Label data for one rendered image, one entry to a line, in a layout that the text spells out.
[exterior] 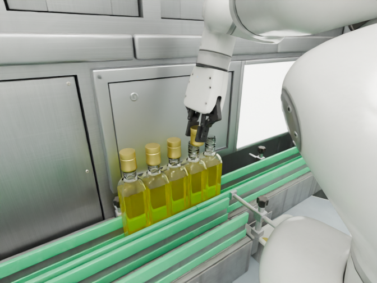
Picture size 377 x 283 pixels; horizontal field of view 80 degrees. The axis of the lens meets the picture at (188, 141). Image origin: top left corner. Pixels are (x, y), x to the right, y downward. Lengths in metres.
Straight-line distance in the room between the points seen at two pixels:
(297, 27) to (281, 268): 0.21
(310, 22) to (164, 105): 0.50
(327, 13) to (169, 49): 0.48
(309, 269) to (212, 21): 0.38
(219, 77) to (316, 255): 0.37
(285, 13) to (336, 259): 0.21
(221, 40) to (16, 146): 0.51
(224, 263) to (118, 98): 0.50
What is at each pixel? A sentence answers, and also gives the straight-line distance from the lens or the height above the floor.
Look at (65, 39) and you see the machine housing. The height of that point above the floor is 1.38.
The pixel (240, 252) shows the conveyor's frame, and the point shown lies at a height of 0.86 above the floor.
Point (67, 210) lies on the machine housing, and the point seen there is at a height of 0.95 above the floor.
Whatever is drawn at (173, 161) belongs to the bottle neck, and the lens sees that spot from 0.56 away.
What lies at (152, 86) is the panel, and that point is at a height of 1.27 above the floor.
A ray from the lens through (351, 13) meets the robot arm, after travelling 0.23.
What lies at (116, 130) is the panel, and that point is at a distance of 0.62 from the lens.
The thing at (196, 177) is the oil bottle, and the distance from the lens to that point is 0.60.
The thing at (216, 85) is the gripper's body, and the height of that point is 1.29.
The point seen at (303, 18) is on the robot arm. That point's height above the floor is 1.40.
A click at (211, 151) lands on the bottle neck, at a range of 0.62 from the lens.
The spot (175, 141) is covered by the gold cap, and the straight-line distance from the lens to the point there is 0.53.
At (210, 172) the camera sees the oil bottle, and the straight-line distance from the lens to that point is 0.63.
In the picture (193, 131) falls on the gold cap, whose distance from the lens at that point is 0.54.
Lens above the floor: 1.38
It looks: 24 degrees down
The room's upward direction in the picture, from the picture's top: straight up
